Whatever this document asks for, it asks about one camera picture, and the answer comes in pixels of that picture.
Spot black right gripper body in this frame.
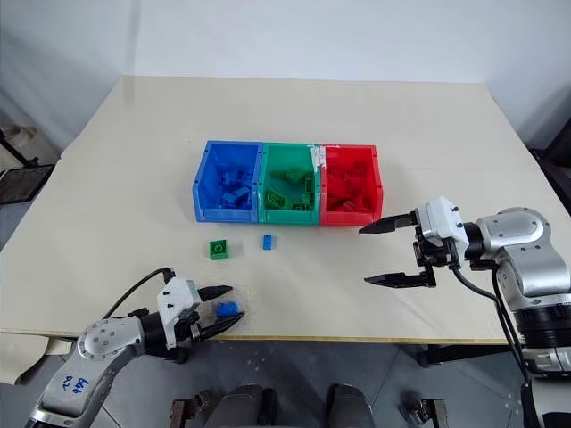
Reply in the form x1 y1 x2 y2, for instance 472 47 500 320
412 225 461 271

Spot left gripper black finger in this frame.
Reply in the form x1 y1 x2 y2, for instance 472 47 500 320
197 284 234 303
197 311 246 343

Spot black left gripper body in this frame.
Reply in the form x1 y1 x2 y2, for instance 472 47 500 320
174 309 204 345

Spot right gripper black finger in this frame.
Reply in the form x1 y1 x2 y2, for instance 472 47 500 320
358 211 420 236
363 264 438 291

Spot green square toy brick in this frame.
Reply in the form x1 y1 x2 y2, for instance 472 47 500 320
207 239 234 260

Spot red plastic bin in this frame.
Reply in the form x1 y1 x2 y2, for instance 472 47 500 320
319 143 385 227

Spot dark rounded shape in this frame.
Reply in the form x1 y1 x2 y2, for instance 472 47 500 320
327 383 375 428
221 383 278 428

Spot white torn tape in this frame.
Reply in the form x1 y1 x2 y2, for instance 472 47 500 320
306 143 327 173

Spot green flat toy plate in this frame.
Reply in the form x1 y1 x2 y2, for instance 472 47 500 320
265 186 289 210

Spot blue plastic bin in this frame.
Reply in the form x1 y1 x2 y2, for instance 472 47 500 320
192 140 264 224

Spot green plastic bin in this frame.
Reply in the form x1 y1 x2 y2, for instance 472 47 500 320
257 142 323 226

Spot dark furniture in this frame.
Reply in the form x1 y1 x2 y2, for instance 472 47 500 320
529 119 571 202

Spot beige board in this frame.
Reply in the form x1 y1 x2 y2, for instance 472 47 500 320
0 331 78 385

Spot black mesh tray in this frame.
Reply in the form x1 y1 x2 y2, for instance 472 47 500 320
0 163 56 206

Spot black stand leg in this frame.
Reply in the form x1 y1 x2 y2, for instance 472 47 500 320
0 128 41 169

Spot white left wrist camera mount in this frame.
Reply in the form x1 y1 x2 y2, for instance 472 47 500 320
155 278 203 351

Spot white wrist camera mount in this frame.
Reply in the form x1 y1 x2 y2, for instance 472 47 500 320
416 195 468 251
155 278 203 351

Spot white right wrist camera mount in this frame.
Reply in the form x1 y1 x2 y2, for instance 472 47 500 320
416 195 468 251

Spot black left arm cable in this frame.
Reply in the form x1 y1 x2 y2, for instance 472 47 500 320
101 267 176 322

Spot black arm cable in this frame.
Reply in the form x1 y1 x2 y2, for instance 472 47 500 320
449 260 539 428
101 267 176 322

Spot rusty metal bracket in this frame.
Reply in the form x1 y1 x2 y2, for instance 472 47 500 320
170 389 216 428
400 395 449 428

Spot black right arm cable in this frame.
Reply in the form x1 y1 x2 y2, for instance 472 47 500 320
449 260 539 428

